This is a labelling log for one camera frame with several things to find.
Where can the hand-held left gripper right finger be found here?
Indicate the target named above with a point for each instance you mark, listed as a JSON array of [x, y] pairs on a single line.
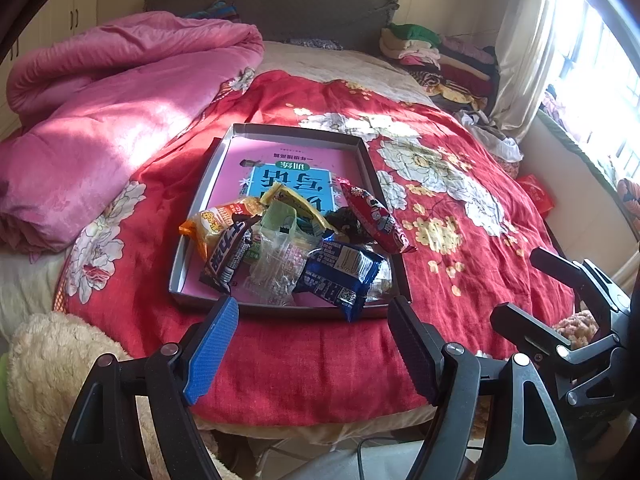
[[415, 355]]

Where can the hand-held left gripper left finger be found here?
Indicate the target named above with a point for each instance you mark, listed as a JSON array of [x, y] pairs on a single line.
[[212, 350]]

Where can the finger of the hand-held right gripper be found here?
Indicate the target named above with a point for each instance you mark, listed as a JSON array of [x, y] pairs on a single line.
[[560, 267], [530, 327]]

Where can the clear snack packet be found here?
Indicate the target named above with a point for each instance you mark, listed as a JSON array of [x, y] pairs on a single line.
[[382, 280], [277, 275]]

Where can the brown snack packet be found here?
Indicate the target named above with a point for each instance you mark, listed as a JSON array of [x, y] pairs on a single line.
[[225, 260]]

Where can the blue snack packet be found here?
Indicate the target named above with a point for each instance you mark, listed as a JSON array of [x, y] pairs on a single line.
[[340, 270]]

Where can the orange snack packet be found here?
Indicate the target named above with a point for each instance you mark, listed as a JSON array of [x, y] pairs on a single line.
[[215, 222]]

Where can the light green snack packet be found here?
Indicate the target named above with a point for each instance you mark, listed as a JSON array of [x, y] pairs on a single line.
[[275, 220]]

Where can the red snack packet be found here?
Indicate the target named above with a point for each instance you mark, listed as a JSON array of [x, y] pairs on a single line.
[[377, 215]]

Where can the dark green snack packet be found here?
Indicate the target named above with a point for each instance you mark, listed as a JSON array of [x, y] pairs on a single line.
[[345, 222]]

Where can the yellow snack packet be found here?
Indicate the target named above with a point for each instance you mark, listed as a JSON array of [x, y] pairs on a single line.
[[295, 200]]

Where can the grey cardboard tray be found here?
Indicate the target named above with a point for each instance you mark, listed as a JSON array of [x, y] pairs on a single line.
[[300, 132]]

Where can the pink fluffy cloth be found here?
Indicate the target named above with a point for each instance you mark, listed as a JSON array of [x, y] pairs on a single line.
[[580, 327]]

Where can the red plastic bag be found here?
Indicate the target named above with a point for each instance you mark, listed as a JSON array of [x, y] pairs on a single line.
[[537, 195]]

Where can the red floral blanket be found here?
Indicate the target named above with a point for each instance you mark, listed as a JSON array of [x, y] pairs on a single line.
[[325, 360]]

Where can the pink floral bag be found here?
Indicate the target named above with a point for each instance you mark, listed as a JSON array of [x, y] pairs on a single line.
[[510, 167]]

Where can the white plastic bag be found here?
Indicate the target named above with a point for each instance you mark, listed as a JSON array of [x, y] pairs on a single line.
[[500, 145]]

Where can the purple cloth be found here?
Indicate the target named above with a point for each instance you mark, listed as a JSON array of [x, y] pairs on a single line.
[[552, 105]]

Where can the pink and blue workbook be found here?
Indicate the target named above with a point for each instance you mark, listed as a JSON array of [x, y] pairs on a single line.
[[300, 160]]

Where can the cream curtain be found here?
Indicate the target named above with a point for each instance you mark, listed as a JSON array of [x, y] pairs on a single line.
[[530, 60]]

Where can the window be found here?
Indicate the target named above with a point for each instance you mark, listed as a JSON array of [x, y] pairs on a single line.
[[600, 60]]

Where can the green cloth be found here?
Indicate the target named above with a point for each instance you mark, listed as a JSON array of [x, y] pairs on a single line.
[[4, 385]]

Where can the stack of folded clothes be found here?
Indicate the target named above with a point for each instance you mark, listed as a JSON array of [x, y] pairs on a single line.
[[450, 65]]

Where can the pink quilt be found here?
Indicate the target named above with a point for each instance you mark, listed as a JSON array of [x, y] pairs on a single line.
[[100, 135]]

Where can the beige bed sheet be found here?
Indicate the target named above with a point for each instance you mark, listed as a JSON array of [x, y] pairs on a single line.
[[325, 65]]

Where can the dark floral cloth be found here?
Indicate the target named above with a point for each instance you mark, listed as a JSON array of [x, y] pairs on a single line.
[[315, 42]]

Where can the blue striped pillow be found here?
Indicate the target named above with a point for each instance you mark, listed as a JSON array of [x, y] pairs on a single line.
[[220, 10]]

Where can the grey headboard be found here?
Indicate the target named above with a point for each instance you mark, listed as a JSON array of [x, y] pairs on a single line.
[[300, 10]]

